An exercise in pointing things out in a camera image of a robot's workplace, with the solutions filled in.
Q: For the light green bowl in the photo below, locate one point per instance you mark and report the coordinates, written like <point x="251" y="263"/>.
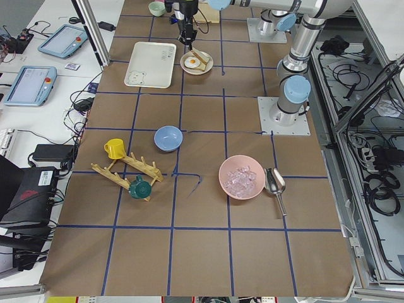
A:
<point x="157" y="8"/>

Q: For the black power adapter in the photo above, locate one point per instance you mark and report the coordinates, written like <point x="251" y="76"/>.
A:
<point x="52" y="153"/>

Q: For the bread slice on plate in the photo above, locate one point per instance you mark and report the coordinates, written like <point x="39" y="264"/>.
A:
<point x="197" y="64"/>

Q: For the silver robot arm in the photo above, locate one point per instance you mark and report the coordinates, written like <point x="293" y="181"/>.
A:
<point x="286" y="20"/>
<point x="315" y="14"/>

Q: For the dark green mug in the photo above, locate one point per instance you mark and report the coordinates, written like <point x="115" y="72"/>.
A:
<point x="139" y="188"/>

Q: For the far teach pendant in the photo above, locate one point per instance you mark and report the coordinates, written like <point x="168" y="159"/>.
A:
<point x="64" y="42"/>

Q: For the aluminium frame post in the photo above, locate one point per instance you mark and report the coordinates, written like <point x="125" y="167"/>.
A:
<point x="90" y="25"/>

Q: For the wooden cutting board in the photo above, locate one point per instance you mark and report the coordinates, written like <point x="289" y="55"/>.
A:
<point x="207" y="14"/>

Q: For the cream bear tray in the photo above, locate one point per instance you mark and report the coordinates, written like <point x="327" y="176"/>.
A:
<point x="151" y="65"/>

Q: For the pink bowl with ice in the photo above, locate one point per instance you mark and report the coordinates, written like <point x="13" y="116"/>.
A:
<point x="241" y="177"/>

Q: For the yellow mug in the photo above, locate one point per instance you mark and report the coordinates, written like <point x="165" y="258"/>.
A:
<point x="115" y="148"/>

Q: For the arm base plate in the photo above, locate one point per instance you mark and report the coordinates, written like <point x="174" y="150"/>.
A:
<point x="274" y="121"/>
<point x="261" y="31"/>

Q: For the fried egg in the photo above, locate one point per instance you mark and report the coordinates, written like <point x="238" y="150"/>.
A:
<point x="192" y="62"/>

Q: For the metal scoop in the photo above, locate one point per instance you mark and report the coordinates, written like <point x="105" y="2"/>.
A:
<point x="275" y="185"/>

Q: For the near teach pendant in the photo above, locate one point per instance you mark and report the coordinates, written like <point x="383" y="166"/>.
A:
<point x="32" y="86"/>

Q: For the blue bowl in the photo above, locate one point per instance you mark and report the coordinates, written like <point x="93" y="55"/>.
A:
<point x="168" y="138"/>

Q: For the cream round plate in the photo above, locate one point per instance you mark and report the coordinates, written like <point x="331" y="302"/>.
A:
<point x="195" y="72"/>

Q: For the bread slice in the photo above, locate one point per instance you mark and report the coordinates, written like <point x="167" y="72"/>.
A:
<point x="197" y="64"/>
<point x="202" y="57"/>

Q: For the teach pendant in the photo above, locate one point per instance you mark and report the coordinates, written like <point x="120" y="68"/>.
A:
<point x="64" y="42"/>
<point x="32" y="86"/>

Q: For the black computer box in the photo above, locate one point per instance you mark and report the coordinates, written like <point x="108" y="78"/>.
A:
<point x="26" y="195"/>

